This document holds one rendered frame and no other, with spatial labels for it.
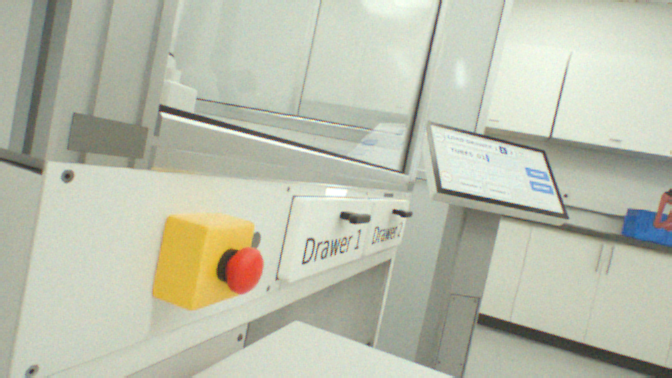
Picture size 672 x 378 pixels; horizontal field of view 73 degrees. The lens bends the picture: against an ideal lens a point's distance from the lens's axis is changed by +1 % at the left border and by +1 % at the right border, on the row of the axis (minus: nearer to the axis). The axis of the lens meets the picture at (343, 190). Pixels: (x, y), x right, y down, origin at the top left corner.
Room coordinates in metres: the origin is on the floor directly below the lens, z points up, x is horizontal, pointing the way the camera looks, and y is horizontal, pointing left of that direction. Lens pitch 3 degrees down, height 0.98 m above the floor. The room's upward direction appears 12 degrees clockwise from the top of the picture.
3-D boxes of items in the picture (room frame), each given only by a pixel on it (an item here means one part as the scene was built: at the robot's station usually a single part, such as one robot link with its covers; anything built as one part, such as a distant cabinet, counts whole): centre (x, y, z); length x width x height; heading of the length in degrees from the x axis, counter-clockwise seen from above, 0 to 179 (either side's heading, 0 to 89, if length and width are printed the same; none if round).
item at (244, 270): (0.38, 0.07, 0.88); 0.04 x 0.03 x 0.04; 159
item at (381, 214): (1.00, -0.11, 0.87); 0.29 x 0.02 x 0.11; 159
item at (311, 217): (0.71, 0.00, 0.87); 0.29 x 0.02 x 0.11; 159
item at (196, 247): (0.39, 0.10, 0.88); 0.07 x 0.05 x 0.07; 159
